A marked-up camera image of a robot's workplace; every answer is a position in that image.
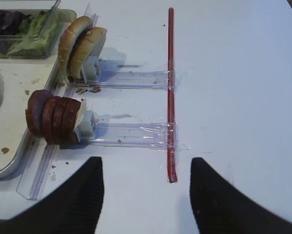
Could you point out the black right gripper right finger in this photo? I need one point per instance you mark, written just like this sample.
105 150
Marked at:
220 208

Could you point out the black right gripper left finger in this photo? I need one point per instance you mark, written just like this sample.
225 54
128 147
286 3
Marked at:
73 208

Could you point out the stacked brown meat patties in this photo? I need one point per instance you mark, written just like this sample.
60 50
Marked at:
58 120

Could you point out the front brown meat patty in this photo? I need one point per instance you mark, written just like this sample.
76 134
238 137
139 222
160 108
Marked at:
33 113

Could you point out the green lettuce in container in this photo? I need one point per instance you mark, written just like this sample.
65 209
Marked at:
35 38

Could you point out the red plastic strip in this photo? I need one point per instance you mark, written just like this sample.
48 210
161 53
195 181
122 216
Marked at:
171 162

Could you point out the light blue lower pusher block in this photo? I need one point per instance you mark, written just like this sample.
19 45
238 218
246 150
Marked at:
88 127

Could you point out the light blue pusher block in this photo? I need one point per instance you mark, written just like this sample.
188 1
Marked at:
91 69
88 127

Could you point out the light blue upper pusher block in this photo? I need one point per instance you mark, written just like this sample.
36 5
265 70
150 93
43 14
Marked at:
91 69

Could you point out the silver metal tray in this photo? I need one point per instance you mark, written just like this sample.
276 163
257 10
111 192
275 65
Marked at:
21 73

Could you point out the plain bun half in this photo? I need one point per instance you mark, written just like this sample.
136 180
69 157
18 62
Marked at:
90 42

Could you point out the sesame bun top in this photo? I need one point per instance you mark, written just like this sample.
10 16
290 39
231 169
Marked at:
68 40

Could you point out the clear plastic container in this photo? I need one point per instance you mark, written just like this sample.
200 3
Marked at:
30 7

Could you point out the purple cabbage leaves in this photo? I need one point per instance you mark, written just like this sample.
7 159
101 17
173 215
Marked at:
10 22

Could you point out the clear lower right rail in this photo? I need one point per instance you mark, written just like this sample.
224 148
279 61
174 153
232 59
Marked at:
158 136

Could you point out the clear upper right rail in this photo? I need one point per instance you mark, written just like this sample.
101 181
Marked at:
157 80

